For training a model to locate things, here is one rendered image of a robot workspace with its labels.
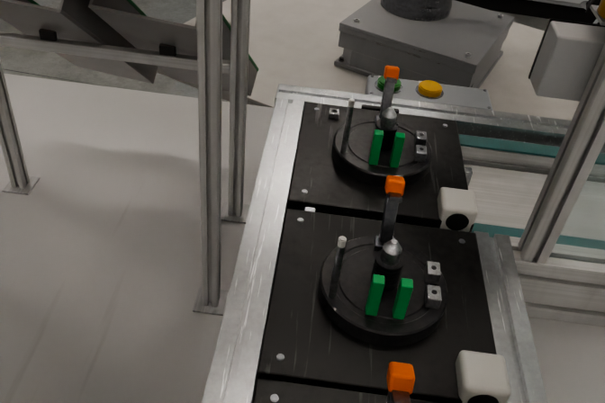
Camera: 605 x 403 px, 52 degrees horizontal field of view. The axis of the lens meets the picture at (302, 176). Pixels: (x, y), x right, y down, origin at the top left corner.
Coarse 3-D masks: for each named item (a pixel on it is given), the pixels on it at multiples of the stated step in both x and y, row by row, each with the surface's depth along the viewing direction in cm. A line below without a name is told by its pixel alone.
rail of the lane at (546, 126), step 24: (288, 96) 101; (312, 96) 102; (336, 96) 102; (360, 96) 103; (456, 120) 100; (480, 120) 101; (504, 120) 102; (528, 120) 102; (552, 120) 103; (552, 144) 102
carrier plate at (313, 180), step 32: (320, 128) 93; (416, 128) 95; (448, 128) 96; (320, 160) 87; (448, 160) 90; (320, 192) 82; (352, 192) 82; (384, 192) 83; (416, 192) 83; (416, 224) 80
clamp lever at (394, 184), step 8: (392, 176) 69; (400, 176) 70; (392, 184) 68; (400, 184) 68; (392, 192) 69; (400, 192) 68; (392, 200) 67; (400, 200) 67; (384, 208) 70; (392, 208) 70; (384, 216) 70; (392, 216) 70; (384, 224) 70; (392, 224) 70; (384, 232) 70; (392, 232) 70; (384, 240) 71
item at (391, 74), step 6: (390, 66) 89; (384, 72) 89; (390, 72) 88; (396, 72) 88; (390, 78) 87; (396, 78) 88; (384, 84) 89; (390, 84) 89; (384, 90) 89; (390, 90) 89; (384, 96) 90; (390, 96) 90; (384, 102) 90; (390, 102) 90; (384, 108) 90
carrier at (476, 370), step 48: (288, 240) 74; (336, 240) 75; (432, 240) 76; (288, 288) 68; (336, 288) 64; (384, 288) 66; (432, 288) 66; (480, 288) 71; (288, 336) 64; (336, 336) 64; (384, 336) 63; (432, 336) 65; (480, 336) 66; (336, 384) 60; (384, 384) 60; (432, 384) 61; (480, 384) 59
